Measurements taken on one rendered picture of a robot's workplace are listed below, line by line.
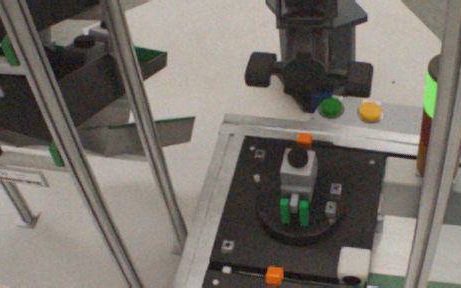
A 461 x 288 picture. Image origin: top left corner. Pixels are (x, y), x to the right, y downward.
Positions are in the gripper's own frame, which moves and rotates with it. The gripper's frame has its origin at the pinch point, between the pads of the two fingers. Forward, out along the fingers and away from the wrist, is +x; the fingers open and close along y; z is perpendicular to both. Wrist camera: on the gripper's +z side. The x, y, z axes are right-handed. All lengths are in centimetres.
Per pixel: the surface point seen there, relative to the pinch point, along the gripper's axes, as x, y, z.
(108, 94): -17.3, 22.6, -18.2
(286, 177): 2.0, 1.4, -14.2
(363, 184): 12.5, -9.1, -6.2
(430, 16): 110, -24, 156
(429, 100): -28.7, -16.8, -24.9
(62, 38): 110, 134, 125
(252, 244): 12.5, 6.1, -19.7
